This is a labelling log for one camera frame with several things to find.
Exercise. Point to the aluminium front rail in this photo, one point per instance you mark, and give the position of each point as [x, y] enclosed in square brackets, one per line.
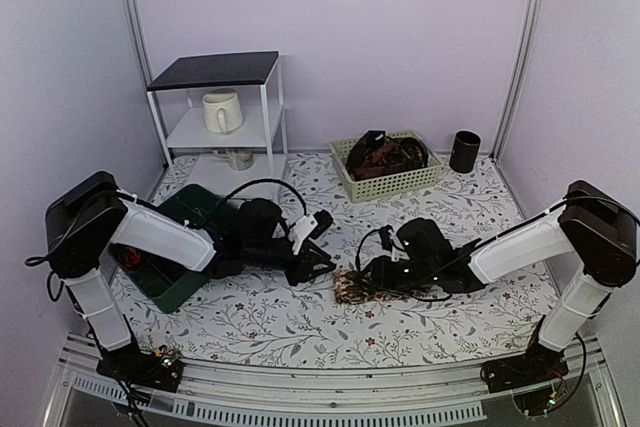
[444, 394]

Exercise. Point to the aluminium frame post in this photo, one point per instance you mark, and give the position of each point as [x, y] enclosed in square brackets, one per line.
[137, 38]
[532, 10]

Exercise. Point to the red rolled tie in bin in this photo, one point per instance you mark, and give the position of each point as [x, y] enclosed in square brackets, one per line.
[130, 259]

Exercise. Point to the left aluminium frame post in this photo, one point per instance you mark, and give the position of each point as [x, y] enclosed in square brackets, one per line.
[137, 38]

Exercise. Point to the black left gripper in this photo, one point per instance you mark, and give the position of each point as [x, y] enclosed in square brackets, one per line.
[308, 260]

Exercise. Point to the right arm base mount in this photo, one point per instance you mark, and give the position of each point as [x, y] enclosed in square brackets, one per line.
[539, 369]

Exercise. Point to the right aluminium frame post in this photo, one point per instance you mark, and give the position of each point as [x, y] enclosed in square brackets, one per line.
[532, 10]

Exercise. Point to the pale green perforated basket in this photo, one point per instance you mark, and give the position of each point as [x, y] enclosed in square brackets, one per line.
[359, 191]

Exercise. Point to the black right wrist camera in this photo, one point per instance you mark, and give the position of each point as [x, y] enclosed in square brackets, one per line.
[422, 238]

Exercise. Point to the dark brown rolled ties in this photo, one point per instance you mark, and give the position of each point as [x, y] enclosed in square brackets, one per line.
[376, 155]

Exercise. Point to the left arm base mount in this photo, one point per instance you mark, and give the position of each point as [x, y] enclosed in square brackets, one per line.
[160, 369]

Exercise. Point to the cream floral patterned tie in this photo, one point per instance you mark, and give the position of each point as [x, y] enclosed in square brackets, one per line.
[349, 290]

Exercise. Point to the white shelf with black top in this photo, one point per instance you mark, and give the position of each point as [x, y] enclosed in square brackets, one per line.
[236, 133]

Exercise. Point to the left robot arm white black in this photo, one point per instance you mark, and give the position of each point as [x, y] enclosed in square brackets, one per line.
[203, 233]

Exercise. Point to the black cylindrical cup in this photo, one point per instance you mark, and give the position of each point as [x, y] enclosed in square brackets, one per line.
[464, 151]

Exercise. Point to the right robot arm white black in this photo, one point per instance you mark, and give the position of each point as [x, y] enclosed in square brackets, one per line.
[586, 223]

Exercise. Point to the floral patterned table mat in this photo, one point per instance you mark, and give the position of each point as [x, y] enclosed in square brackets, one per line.
[257, 318]

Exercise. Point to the dark green plastic bin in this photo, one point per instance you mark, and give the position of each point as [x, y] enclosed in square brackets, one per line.
[166, 283]

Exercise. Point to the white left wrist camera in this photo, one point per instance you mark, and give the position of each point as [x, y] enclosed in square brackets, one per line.
[308, 227]

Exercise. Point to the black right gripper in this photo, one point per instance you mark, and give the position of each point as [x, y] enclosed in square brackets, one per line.
[381, 275]

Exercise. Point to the white ceramic mug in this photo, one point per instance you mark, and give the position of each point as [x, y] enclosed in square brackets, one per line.
[222, 112]

